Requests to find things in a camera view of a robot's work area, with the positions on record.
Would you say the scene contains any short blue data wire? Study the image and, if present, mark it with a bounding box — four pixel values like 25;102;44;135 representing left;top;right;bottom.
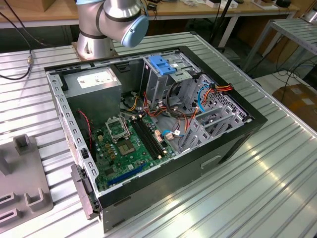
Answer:
162;129;186;137

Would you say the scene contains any grey plastic holder block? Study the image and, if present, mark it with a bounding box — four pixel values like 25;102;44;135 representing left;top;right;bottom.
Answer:
70;163;101;221

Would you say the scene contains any blue expansion slot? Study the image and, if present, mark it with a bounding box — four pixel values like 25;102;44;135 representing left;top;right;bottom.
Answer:
106;161;147;186

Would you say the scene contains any grey power supply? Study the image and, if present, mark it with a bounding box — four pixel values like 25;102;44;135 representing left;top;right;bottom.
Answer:
61;66;122;129

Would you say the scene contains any grey metal disk bay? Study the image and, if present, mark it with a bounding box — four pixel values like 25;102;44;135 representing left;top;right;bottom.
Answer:
178;74;253;153

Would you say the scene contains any black stand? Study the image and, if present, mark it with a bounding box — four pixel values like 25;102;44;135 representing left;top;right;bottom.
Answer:
210;0;238;53

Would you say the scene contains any grey parts rack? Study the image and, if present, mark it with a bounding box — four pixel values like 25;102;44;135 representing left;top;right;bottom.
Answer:
0;133;54;228

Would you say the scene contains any black case fan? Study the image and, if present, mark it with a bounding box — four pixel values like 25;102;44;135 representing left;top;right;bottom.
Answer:
76;109;98;162

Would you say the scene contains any yellow black power wire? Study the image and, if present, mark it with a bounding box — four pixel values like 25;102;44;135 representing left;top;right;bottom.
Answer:
122;95;139;112

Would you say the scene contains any metal slat side table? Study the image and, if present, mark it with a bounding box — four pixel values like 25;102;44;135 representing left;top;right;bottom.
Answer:
244;18;317;72

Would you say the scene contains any large brown cardboard box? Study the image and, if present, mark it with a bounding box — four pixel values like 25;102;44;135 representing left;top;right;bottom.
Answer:
272;83;317;129

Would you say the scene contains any black PC case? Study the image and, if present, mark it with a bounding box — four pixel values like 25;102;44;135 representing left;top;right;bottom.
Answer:
44;45;268;234

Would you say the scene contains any red orange wire bundle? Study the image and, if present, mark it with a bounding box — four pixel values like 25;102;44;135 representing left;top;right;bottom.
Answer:
142;91;199;134

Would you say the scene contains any red black fan wire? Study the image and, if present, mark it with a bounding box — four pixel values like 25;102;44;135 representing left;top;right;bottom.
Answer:
78;109;94;152

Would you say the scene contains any black wire loop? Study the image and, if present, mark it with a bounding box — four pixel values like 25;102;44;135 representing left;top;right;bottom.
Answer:
166;83;185;115

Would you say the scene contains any thin metal locking lever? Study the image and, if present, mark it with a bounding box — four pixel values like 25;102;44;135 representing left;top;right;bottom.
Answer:
122;116;131;139

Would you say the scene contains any grey metal drive cage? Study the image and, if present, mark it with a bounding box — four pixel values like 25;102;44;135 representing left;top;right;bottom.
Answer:
142;52;201;110

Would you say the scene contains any black RAM slot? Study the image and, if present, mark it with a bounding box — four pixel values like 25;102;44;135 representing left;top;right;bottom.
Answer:
130;120;159;160
136;118;165;157

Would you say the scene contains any brown square base plate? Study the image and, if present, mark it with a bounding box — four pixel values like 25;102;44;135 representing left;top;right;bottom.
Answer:
71;41;117;61

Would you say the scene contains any orange red power wire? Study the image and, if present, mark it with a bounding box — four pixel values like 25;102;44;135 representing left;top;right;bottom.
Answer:
202;83;234;105

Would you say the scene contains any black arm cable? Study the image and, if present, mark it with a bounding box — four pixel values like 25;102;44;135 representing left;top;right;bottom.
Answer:
0;11;34;80

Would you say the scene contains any blue plastic bay bracket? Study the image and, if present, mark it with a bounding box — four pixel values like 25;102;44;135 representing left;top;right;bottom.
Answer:
148;56;177;77

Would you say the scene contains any metal socket cover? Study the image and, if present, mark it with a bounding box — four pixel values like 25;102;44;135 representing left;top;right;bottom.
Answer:
105;116;131;144

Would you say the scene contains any small white box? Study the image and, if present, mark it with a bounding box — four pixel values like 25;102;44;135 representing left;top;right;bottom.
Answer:
207;0;238;8

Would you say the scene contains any silver metal cylinder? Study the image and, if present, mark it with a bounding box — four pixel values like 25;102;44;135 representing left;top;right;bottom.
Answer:
303;9;317;24

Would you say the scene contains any green motherboard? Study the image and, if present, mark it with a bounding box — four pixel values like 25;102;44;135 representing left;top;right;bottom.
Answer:
93;115;178;191

